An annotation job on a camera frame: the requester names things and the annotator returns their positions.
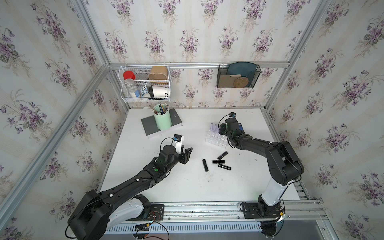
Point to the black lipstick silver band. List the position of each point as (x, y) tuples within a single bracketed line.
[(205, 165)]

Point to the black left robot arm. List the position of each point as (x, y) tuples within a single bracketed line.
[(98, 212)]

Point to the red lid jar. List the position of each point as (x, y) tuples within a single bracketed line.
[(129, 75)]

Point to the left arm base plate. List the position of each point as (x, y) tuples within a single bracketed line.
[(154, 212)]

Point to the white black cylinder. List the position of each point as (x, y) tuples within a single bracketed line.
[(159, 92)]

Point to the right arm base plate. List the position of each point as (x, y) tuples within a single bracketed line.
[(253, 211)]

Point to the round cork coaster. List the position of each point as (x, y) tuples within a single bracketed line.
[(241, 82)]

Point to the clear plastic bottle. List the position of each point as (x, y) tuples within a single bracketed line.
[(132, 88)]

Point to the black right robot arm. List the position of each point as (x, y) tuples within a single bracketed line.
[(284, 166)]

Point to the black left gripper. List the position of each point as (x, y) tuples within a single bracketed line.
[(185, 158)]

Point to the black mesh wall holder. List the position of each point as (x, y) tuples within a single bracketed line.
[(225, 81)]

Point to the black lipstick gold band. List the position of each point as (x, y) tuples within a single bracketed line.
[(224, 167), (222, 155), (218, 161)]

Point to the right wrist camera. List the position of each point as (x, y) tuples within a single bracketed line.
[(232, 115)]

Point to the teal plate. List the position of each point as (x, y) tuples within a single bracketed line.
[(245, 69)]

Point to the green pen cup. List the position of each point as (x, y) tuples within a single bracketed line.
[(162, 116)]

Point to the white wire basket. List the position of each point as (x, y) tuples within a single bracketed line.
[(143, 83)]

